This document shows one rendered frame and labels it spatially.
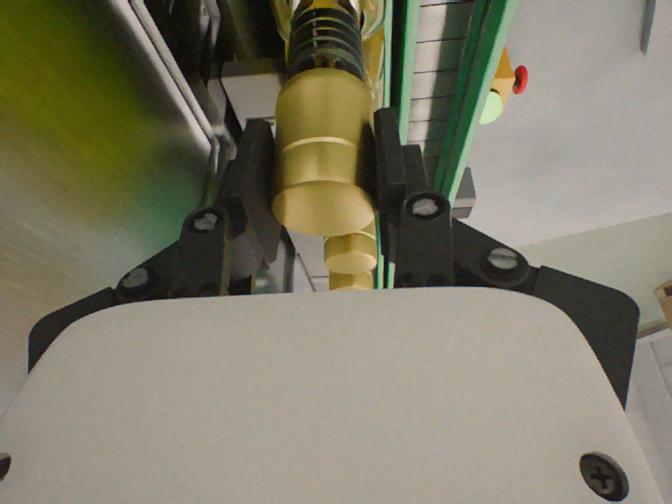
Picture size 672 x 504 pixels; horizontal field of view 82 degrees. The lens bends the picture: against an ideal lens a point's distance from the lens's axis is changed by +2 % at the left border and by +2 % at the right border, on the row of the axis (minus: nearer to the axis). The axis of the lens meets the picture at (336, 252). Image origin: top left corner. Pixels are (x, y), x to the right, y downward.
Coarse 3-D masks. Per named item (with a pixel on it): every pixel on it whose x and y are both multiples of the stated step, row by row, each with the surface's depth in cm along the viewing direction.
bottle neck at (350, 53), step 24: (312, 0) 15; (336, 0) 15; (312, 24) 14; (336, 24) 14; (288, 48) 15; (312, 48) 13; (336, 48) 13; (360, 48) 15; (288, 72) 15; (360, 72) 14
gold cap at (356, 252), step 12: (372, 228) 24; (324, 240) 24; (336, 240) 23; (348, 240) 23; (360, 240) 23; (372, 240) 23; (324, 252) 24; (336, 252) 23; (348, 252) 22; (360, 252) 23; (372, 252) 23; (324, 264) 24; (336, 264) 24; (348, 264) 24; (360, 264) 24; (372, 264) 24
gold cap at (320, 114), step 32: (288, 96) 12; (320, 96) 12; (352, 96) 12; (288, 128) 12; (320, 128) 11; (352, 128) 11; (288, 160) 11; (320, 160) 11; (352, 160) 11; (288, 192) 11; (320, 192) 11; (352, 192) 11; (288, 224) 12; (320, 224) 13; (352, 224) 13
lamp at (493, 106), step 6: (492, 90) 53; (492, 96) 52; (498, 96) 53; (486, 102) 52; (492, 102) 52; (498, 102) 52; (486, 108) 53; (492, 108) 53; (498, 108) 53; (486, 114) 53; (492, 114) 53; (498, 114) 54; (480, 120) 54; (486, 120) 54; (492, 120) 55
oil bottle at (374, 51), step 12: (384, 36) 21; (372, 48) 20; (384, 48) 21; (372, 60) 20; (384, 60) 21; (372, 72) 20; (384, 72) 21; (372, 84) 21; (384, 84) 22; (372, 96) 21; (384, 96) 23
